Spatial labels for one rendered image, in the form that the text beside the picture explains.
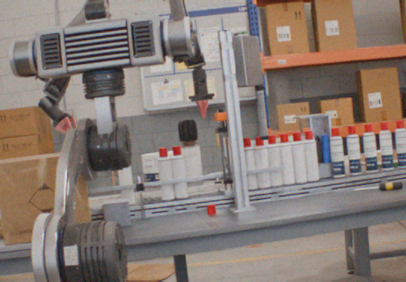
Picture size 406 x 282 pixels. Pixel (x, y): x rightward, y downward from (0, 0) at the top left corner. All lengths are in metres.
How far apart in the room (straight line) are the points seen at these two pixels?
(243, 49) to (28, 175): 0.91
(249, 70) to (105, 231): 1.10
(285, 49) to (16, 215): 4.51
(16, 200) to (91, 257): 0.65
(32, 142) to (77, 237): 4.29
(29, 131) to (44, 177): 3.71
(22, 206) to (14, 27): 5.42
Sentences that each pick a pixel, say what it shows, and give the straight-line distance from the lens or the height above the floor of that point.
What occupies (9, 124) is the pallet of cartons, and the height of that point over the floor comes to 1.26.
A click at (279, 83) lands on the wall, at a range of 7.05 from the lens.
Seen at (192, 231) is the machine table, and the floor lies 0.83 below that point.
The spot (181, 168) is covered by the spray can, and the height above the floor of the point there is 1.00.
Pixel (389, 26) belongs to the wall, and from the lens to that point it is 7.36.
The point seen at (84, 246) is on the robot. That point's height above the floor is 0.92.
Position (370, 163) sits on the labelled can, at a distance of 2.86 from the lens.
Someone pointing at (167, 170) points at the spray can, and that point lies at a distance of 2.65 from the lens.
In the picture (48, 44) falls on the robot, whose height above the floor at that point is 1.47.
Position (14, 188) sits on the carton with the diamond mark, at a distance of 2.25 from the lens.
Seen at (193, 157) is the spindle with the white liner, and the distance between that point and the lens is 2.93.
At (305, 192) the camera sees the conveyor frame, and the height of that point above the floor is 0.85.
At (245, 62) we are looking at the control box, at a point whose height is 1.37.
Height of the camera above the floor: 1.23
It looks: 3 degrees down
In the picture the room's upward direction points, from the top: 6 degrees counter-clockwise
